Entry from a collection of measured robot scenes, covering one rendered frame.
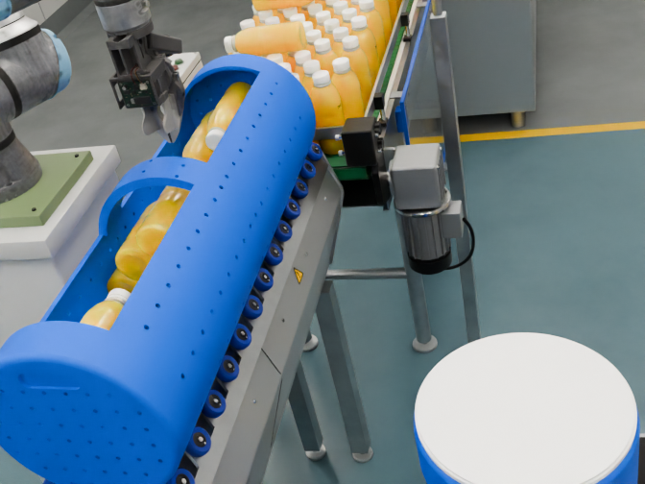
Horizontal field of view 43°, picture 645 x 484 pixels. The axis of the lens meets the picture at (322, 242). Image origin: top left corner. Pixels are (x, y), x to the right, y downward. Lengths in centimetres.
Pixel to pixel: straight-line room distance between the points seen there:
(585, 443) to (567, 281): 187
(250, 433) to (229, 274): 28
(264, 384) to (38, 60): 71
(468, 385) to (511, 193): 226
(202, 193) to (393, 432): 133
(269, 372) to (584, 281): 165
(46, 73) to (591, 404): 109
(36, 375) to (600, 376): 72
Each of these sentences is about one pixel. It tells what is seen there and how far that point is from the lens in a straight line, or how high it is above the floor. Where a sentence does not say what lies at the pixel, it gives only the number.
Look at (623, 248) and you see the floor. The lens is 306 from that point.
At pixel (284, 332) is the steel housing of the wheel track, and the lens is 154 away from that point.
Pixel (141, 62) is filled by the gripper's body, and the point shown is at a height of 141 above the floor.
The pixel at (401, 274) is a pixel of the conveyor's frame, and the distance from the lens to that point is 251.
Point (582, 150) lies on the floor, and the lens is 361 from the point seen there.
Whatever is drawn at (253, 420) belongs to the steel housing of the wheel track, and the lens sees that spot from 140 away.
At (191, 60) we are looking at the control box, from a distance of 214.
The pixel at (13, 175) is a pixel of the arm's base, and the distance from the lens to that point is 160.
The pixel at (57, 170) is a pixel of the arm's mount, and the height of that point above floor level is 117.
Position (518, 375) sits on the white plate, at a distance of 115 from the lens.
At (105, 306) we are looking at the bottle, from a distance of 121.
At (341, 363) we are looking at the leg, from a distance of 214.
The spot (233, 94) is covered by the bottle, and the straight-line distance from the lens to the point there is 169.
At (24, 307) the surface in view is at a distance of 163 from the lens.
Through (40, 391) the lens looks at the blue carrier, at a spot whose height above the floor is 117.
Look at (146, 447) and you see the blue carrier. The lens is 114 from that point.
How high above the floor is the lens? 186
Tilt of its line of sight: 35 degrees down
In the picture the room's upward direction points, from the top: 13 degrees counter-clockwise
